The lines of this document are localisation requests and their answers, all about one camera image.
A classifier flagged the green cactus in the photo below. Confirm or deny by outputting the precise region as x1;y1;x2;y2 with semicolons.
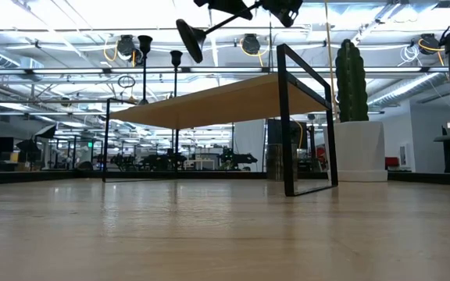
334;38;370;123

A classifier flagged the white hexagonal plant pot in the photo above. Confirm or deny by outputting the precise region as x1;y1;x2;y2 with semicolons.
326;120;389;183

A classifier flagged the black studio light shade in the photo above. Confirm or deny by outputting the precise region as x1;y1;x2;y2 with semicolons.
16;139;41;154
33;123;58;141

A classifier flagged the black ceiling cord reel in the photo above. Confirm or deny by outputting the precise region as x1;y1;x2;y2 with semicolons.
116;34;137;59
242;33;262;56
419;33;441;55

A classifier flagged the wooden shelf riser, black frame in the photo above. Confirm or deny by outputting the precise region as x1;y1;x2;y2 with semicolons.
102;42;339;198

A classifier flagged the black aluminium table frame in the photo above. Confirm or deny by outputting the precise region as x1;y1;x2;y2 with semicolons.
0;170;450;187

